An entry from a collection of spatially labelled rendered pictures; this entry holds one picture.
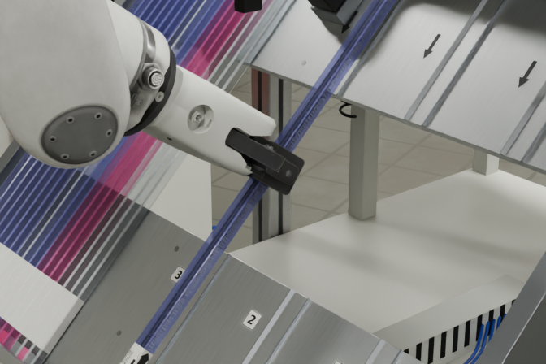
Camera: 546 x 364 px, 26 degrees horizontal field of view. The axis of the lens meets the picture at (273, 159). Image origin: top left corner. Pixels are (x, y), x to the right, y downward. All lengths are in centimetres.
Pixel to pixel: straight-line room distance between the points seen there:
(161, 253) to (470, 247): 63
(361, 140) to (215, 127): 86
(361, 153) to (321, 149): 205
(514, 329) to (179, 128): 28
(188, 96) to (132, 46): 6
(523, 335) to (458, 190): 97
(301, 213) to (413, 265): 169
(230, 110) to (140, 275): 35
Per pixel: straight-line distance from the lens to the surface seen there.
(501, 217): 176
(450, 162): 366
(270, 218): 165
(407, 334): 134
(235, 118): 84
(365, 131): 167
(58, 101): 68
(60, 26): 66
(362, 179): 170
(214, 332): 105
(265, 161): 86
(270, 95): 159
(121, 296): 115
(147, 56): 80
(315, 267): 158
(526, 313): 89
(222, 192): 341
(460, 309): 140
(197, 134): 82
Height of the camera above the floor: 133
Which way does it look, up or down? 21 degrees down
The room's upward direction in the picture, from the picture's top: straight up
